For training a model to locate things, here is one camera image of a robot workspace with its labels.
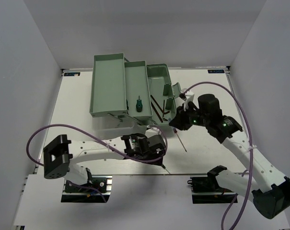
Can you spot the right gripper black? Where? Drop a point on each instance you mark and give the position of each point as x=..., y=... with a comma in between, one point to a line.
x=179, y=121

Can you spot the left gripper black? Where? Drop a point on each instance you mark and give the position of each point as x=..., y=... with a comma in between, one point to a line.
x=156, y=155

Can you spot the long dark hex key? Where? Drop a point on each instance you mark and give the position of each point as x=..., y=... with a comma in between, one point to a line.
x=153, y=106

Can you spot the stubby green screwdriver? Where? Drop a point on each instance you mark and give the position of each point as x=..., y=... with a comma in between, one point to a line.
x=139, y=105

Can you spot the green toolbox with clear lid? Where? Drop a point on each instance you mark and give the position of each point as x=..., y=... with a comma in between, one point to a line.
x=116, y=85

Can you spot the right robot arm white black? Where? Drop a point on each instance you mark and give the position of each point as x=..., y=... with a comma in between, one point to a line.
x=269, y=188

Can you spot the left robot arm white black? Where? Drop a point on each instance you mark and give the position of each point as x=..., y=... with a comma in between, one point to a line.
x=63, y=157

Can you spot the right blue table label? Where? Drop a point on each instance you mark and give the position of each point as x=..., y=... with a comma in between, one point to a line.
x=216, y=71

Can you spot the blue table label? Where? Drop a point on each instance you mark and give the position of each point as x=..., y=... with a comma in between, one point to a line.
x=216, y=71
x=71, y=74

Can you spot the left blue table label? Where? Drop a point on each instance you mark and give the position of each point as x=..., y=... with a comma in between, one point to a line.
x=71, y=74

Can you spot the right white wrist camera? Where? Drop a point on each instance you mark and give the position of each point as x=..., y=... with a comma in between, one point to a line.
x=187, y=96

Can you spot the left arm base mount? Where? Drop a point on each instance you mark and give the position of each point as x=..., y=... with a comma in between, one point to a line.
x=96, y=191

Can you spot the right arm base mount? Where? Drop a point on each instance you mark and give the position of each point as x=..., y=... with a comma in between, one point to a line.
x=204, y=192

